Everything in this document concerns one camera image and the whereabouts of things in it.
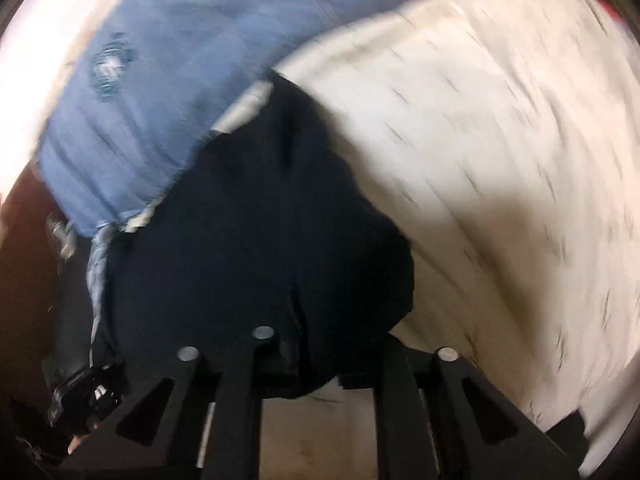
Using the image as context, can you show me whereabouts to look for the cream leaf-print bedsheet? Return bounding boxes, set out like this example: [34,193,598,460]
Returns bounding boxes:
[277,0,639,476]

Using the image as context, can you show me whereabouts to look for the blue plaid pillow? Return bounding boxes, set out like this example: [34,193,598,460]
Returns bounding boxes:
[38,0,405,236]

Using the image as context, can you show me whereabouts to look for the light grey-blue cloth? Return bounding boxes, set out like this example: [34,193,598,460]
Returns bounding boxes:
[86,195,165,366]

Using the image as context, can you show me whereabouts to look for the dark navy garment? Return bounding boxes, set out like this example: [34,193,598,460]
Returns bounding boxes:
[92,75,414,398]

